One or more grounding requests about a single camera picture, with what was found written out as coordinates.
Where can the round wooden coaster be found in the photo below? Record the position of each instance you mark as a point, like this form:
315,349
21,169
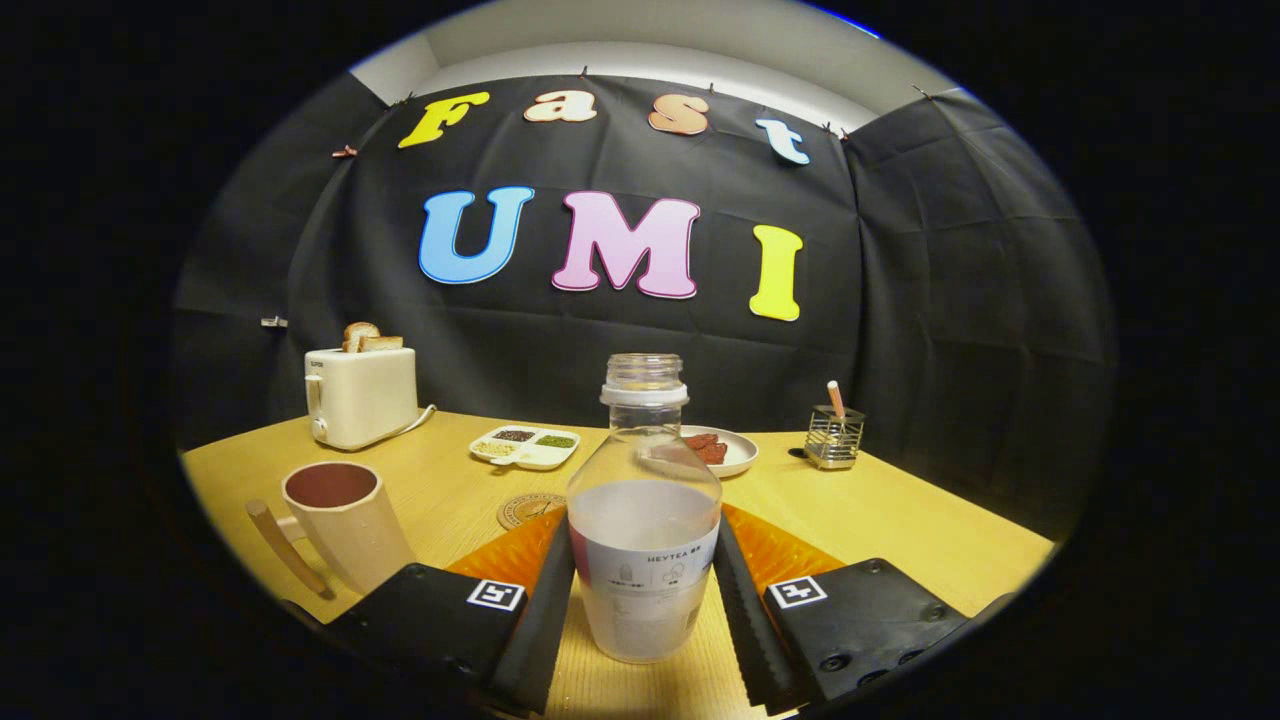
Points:
520,510

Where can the pink stick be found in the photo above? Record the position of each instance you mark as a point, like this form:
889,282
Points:
836,398

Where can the divided white snack tray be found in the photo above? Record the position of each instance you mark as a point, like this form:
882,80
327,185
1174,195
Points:
535,455

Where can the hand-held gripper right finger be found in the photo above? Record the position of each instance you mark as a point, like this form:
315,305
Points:
745,620

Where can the toast slice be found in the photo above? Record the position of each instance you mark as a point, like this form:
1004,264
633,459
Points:
358,333
385,343

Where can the cream toaster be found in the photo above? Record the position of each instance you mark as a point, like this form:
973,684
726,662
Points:
365,400

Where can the wooden table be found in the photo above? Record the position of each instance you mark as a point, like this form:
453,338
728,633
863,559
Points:
880,520

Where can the round white plate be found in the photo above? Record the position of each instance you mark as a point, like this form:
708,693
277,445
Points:
742,455

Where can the black backdrop cloth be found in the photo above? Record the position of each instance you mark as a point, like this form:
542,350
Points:
880,300

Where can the clear juice bottle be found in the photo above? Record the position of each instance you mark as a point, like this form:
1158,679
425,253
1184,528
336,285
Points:
643,560

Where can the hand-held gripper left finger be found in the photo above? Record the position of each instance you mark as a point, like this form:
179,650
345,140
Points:
540,620

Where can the red meat piece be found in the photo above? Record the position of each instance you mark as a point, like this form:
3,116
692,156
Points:
714,454
703,440

